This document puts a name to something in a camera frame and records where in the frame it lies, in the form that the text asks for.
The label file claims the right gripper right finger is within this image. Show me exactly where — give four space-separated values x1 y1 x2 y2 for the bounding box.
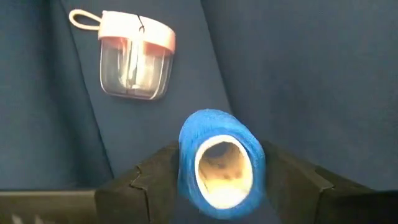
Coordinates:
262 141 377 224

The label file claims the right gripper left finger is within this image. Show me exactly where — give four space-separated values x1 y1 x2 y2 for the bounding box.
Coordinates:
95 141 184 224

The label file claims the clear container with pink lid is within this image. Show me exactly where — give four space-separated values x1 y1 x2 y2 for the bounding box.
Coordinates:
68 8 177 101

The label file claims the blue bandage roll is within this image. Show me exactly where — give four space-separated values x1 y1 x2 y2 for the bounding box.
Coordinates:
177 108 267 220

